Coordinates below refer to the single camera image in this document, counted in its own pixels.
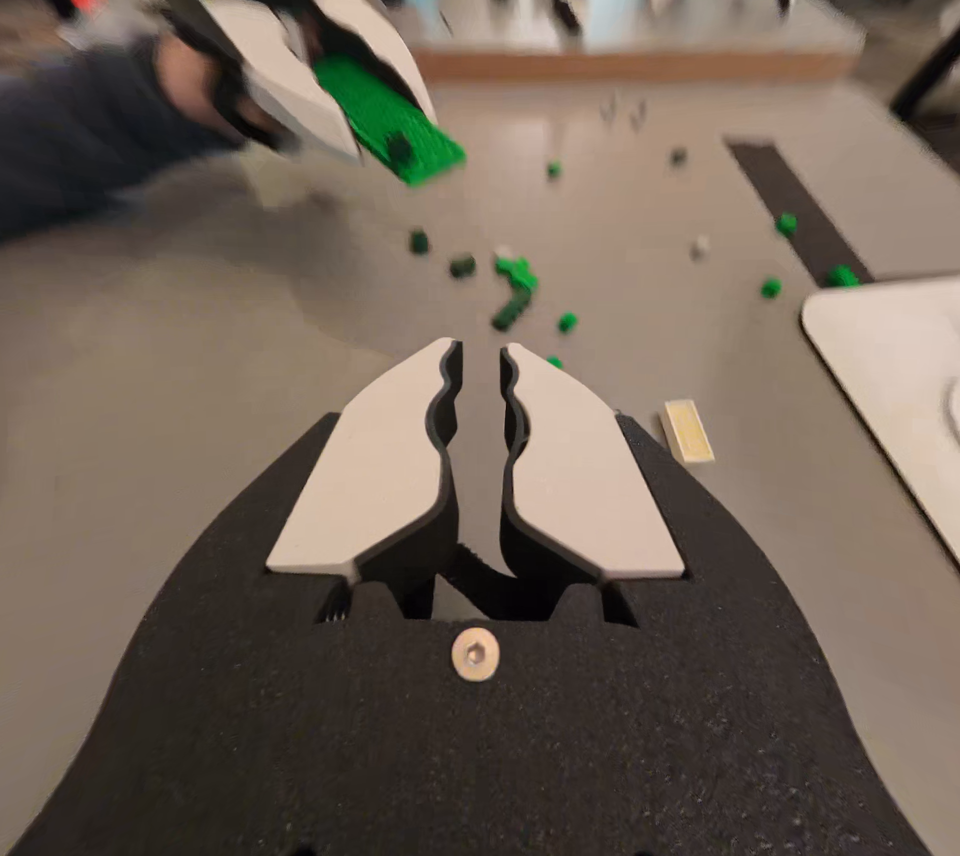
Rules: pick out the green studded base plate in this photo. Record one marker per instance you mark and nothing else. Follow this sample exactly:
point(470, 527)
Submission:
point(390, 114)

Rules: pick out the person's left hand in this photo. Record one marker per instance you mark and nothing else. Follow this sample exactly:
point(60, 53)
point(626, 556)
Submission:
point(191, 84)

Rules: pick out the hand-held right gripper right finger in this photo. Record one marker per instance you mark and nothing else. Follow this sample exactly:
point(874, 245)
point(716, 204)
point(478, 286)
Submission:
point(585, 489)

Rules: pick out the white wood-edged desk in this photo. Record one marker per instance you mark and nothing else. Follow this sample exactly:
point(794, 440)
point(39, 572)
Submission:
point(637, 65)

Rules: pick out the cream two-stud brick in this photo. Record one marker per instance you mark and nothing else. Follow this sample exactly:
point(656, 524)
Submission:
point(688, 430)

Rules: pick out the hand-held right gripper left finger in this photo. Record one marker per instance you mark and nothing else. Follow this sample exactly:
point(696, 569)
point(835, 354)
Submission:
point(367, 481)

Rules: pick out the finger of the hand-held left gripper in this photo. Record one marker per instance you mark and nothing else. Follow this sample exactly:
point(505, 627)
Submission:
point(367, 28)
point(285, 76)

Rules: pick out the person's left forearm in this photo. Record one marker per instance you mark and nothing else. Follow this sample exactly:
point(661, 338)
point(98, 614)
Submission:
point(75, 136)

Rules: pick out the olive brown brick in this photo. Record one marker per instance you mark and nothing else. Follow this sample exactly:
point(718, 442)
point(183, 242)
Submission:
point(462, 266)

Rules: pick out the white book stand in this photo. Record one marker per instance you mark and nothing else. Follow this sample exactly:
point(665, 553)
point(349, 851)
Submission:
point(885, 361)

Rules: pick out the grey desk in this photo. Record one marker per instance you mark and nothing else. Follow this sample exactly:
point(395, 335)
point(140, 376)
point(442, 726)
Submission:
point(187, 384)

